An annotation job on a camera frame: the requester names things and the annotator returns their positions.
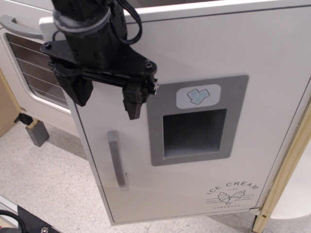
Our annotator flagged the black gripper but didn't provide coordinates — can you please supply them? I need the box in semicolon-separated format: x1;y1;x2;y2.
41;0;158;120

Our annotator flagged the white toy fridge door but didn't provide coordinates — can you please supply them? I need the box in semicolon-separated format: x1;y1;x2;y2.
38;0;311;225

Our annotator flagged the white oven door with window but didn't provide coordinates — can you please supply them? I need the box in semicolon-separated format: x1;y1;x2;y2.
0;25;78;136

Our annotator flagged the grey furniture leg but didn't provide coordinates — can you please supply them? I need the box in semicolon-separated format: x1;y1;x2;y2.
26;121;50;147

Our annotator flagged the grey ice dispenser panel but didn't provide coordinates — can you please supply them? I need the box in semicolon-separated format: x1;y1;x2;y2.
147;75;249;166

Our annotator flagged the grey fridge door handle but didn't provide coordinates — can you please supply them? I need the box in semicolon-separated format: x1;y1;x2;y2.
108;131;129;192

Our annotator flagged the black bracket on leg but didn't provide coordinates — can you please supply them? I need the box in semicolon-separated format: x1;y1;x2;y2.
18;113;33;125

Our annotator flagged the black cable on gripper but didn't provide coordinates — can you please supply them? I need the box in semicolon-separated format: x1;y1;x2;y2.
51;0;143;47

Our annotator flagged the grey oven door handle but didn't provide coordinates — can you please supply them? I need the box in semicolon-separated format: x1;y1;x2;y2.
0;15;43;40

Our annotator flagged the wooden side frame post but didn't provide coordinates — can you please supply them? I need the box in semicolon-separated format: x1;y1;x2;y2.
252;101;311;233

